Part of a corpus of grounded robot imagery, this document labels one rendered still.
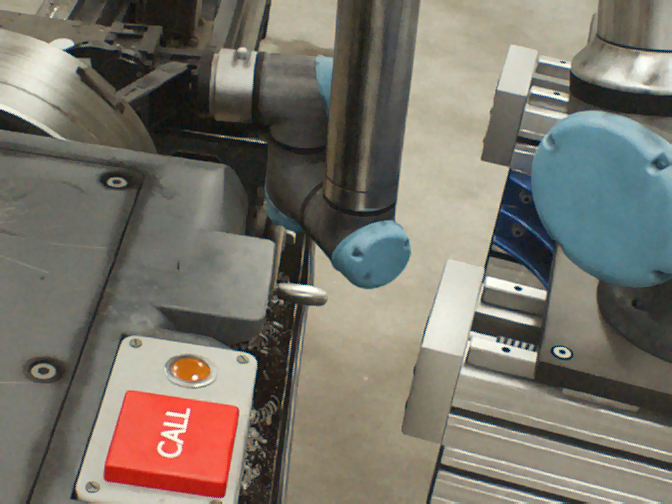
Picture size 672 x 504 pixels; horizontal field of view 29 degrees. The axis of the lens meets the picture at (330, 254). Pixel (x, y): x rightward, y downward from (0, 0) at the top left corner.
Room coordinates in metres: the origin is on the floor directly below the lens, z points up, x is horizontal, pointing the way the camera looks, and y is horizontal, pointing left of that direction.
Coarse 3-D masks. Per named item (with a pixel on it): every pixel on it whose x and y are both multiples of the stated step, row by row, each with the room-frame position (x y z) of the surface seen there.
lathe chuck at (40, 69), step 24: (0, 48) 0.95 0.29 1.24; (24, 48) 0.97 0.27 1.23; (48, 48) 0.98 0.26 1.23; (0, 72) 0.91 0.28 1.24; (24, 72) 0.93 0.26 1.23; (48, 72) 0.95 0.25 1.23; (72, 72) 0.97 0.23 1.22; (48, 96) 0.91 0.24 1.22; (72, 96) 0.93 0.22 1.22; (96, 96) 0.96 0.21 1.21; (96, 120) 0.93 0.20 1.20; (120, 120) 0.96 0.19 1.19; (120, 144) 0.93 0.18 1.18; (144, 144) 0.97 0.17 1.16
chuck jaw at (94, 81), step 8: (88, 72) 1.02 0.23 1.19; (96, 72) 1.03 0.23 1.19; (80, 80) 0.97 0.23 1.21; (88, 80) 0.98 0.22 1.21; (96, 80) 0.99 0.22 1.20; (104, 80) 1.03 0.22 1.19; (96, 88) 0.98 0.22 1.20; (104, 88) 0.99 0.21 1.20; (112, 88) 1.03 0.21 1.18; (104, 96) 0.98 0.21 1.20; (112, 96) 0.99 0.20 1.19; (112, 104) 0.98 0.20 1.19
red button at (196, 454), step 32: (128, 416) 0.51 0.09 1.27; (160, 416) 0.51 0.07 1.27; (192, 416) 0.51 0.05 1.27; (224, 416) 0.52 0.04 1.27; (128, 448) 0.48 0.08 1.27; (160, 448) 0.49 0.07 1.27; (192, 448) 0.49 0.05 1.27; (224, 448) 0.50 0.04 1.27; (128, 480) 0.47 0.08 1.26; (160, 480) 0.47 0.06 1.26; (192, 480) 0.47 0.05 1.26; (224, 480) 0.47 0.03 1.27
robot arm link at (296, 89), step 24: (264, 72) 1.22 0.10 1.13; (288, 72) 1.23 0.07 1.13; (312, 72) 1.23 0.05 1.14; (264, 96) 1.21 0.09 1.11; (288, 96) 1.21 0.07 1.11; (312, 96) 1.21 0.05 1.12; (264, 120) 1.22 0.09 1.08; (288, 120) 1.21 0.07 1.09; (312, 120) 1.21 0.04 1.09; (288, 144) 1.21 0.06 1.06; (312, 144) 1.21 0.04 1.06
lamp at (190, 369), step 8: (184, 360) 0.57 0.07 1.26; (192, 360) 0.57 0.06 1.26; (176, 368) 0.56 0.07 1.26; (184, 368) 0.56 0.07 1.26; (192, 368) 0.56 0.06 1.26; (200, 368) 0.56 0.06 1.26; (208, 368) 0.57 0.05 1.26; (184, 376) 0.56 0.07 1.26; (192, 376) 0.56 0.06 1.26; (200, 376) 0.56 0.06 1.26
